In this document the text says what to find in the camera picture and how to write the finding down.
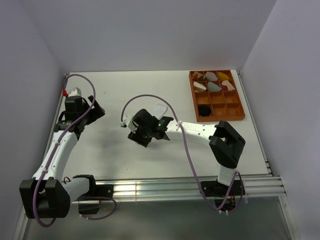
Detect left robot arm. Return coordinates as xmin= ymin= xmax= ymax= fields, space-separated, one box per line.
xmin=19 ymin=95 xmax=105 ymax=219

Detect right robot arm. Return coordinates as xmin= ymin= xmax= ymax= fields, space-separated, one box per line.
xmin=121 ymin=109 xmax=246 ymax=195

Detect white brown rolled sock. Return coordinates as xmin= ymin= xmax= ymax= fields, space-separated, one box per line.
xmin=193 ymin=81 xmax=207 ymax=93

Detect brown orange rolled sock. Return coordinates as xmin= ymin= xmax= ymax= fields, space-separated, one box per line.
xmin=191 ymin=71 xmax=206 ymax=82

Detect orange compartment tray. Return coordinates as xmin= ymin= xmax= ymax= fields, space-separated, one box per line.
xmin=188 ymin=70 xmax=246 ymax=123

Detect grey teal rolled sock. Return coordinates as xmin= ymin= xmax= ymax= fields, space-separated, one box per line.
xmin=207 ymin=81 xmax=222 ymax=92

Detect grey white rolled sock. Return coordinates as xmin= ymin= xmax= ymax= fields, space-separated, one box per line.
xmin=204 ymin=71 xmax=219 ymax=82

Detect pink maroon rolled sock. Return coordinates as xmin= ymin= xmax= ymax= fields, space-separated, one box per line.
xmin=221 ymin=80 xmax=236 ymax=92

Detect yellow rolled sock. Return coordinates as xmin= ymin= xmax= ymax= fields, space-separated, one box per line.
xmin=217 ymin=71 xmax=230 ymax=81

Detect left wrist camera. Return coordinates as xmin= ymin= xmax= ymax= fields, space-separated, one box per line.
xmin=62 ymin=87 xmax=82 ymax=98

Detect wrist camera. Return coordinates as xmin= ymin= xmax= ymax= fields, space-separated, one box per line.
xmin=120 ymin=115 xmax=136 ymax=130
xmin=62 ymin=87 xmax=82 ymax=98

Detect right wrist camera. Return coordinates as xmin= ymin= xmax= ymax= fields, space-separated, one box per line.
xmin=120 ymin=115 xmax=136 ymax=130

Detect aluminium front rail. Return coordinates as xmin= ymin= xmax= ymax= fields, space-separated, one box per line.
xmin=72 ymin=175 xmax=286 ymax=205

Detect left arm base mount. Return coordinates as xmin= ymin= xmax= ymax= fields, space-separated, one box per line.
xmin=76 ymin=184 xmax=114 ymax=201

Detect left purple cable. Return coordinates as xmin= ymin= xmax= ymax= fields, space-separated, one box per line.
xmin=31 ymin=74 xmax=118 ymax=228

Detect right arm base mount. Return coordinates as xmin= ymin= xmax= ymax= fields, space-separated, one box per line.
xmin=200 ymin=179 xmax=246 ymax=198

